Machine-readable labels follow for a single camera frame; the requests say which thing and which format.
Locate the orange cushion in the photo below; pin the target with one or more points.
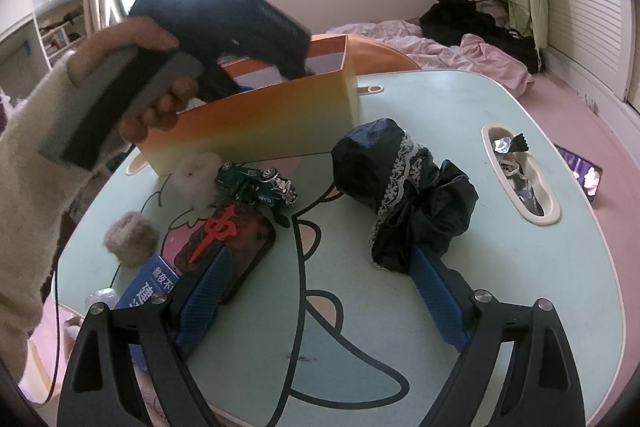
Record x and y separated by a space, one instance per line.
380 52

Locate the black smartphone with lit screen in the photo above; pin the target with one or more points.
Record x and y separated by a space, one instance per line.
580 172

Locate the white louvered cabinet door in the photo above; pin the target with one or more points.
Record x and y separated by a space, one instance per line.
585 7

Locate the green toy race car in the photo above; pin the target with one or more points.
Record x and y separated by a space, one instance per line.
250 182

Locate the crumpled foil wrappers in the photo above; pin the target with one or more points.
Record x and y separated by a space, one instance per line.
520 177

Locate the white fluffy pompom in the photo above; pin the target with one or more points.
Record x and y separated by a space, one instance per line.
192 174

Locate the crumpled clear plastic wrapper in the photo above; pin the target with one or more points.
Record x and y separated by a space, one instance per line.
102 298

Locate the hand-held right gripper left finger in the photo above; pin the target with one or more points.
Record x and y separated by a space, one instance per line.
205 292

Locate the blue packet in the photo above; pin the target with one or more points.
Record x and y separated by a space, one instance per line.
150 282

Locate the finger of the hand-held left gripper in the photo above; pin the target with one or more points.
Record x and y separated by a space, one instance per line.
220 82
292 47

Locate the person's left hand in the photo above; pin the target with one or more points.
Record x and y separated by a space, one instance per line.
145 34

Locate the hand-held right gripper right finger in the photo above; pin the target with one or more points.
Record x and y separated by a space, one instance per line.
435 297

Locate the orange cardboard box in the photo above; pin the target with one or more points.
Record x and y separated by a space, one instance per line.
250 127

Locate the black cloth with lace trim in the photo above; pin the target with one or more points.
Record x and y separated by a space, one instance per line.
430 207

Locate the white wall shelf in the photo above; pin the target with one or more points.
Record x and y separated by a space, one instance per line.
55 27

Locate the black clothes pile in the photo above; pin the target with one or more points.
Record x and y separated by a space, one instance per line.
460 17

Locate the brown fluffy pompom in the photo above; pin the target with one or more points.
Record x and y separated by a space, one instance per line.
130 239

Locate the pink blanket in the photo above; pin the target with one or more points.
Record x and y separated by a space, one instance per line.
450 52

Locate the light green cartoon desktop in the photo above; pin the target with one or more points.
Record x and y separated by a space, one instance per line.
350 307

